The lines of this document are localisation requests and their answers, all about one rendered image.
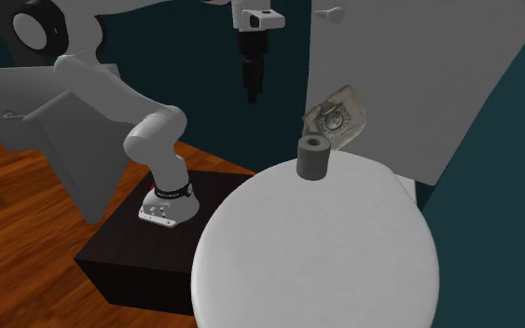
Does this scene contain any grey toilet paper roll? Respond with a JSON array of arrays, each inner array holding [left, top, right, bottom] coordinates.
[[296, 134, 332, 182]]

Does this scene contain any grey cabinet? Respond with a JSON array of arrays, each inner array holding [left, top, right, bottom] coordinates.
[[0, 63, 155, 226]]

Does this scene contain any white toilet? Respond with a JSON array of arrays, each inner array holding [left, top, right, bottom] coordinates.
[[190, 0, 525, 328]]

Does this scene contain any dark robot stand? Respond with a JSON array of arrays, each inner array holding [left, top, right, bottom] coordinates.
[[74, 169, 256, 317]]

